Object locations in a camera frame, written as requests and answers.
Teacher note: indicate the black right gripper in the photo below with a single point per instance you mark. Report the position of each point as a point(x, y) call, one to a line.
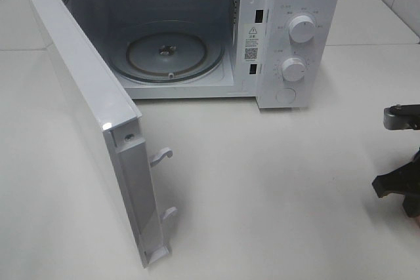
point(405, 179)

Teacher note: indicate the round white door button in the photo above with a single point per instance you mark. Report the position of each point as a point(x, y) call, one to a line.
point(286, 96)

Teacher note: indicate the lower white timer knob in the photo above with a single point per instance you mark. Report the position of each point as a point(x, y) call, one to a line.
point(293, 69)

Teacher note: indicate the upper white power knob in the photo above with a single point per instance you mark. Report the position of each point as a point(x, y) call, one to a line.
point(301, 28)

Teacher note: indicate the white microwave oven body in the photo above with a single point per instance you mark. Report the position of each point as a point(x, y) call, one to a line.
point(232, 78)

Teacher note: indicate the white warning label sticker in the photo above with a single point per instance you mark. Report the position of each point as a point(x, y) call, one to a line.
point(252, 41)

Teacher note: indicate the glass microwave turntable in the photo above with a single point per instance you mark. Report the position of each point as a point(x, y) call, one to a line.
point(166, 51)

